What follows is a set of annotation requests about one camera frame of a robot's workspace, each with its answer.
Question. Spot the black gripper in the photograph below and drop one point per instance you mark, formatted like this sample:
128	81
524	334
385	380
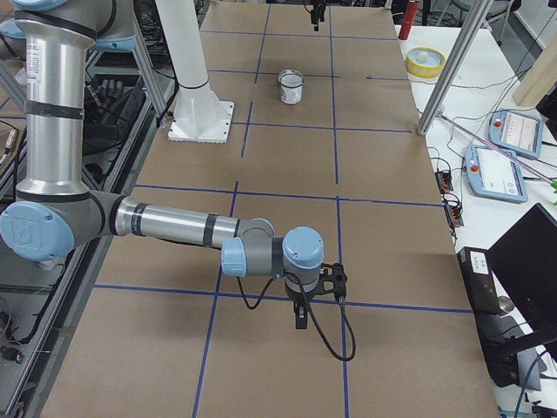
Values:
298	301
316	10

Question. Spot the clear plastic funnel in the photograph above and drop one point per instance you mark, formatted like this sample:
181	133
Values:
290	79

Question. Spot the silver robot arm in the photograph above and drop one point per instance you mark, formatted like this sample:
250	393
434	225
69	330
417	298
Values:
55	211

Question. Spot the white enamel cup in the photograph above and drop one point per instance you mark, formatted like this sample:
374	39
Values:
291	96

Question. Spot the red bottle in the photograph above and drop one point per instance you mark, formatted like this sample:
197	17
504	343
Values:
411	11

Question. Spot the yellow tape roll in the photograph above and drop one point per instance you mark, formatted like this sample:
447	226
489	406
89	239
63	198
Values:
424	62

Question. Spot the metal grabber stick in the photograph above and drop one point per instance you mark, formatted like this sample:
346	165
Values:
505	153

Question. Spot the orange black connector lower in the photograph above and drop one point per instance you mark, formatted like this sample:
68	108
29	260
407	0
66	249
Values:
453	211

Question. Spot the orange black connector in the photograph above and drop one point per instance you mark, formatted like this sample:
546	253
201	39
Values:
453	211
444	181

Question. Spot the orange black connector upper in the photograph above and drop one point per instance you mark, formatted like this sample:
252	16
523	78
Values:
444	181

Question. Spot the black computer box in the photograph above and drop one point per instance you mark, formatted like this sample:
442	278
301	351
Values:
507	350

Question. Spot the black monitor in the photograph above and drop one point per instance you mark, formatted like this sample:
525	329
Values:
524	262

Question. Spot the near blue teach pendant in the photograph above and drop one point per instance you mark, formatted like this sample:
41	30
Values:
491	175

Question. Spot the blue teach pendant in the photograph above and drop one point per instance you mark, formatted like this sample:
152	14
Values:
517	132
491	175

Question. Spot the far blue teach pendant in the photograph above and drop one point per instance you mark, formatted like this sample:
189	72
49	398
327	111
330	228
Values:
517	132

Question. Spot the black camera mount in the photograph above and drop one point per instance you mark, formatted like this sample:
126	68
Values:
332	280

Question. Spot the white camera stand pillar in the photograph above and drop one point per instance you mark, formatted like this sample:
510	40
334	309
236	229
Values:
198	115

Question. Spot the aluminium frame post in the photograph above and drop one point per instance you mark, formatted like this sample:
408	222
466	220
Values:
476	16

